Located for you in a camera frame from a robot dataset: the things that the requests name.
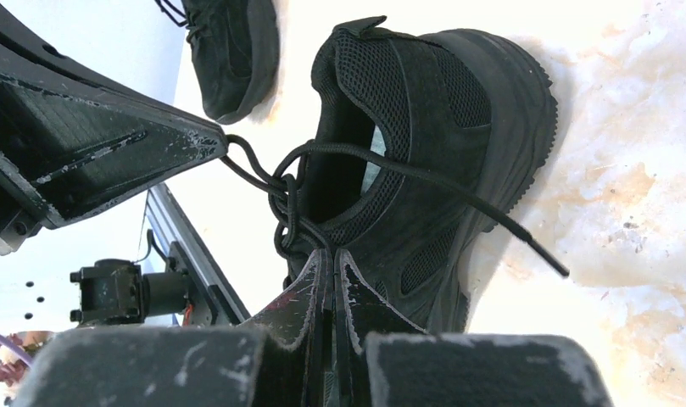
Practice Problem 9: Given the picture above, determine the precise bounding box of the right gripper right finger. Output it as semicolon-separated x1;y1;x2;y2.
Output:
333;250;611;406

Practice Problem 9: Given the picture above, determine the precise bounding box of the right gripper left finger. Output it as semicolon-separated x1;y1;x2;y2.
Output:
15;249;332;406

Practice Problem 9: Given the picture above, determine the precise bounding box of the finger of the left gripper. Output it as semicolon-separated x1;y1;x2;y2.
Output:
0;3;228;229

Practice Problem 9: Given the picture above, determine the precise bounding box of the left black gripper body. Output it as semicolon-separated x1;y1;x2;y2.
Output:
0;147;57;256

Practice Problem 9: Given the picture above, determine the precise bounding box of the black shoe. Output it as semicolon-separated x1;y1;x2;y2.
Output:
244;17;568;332
155;0;280;125

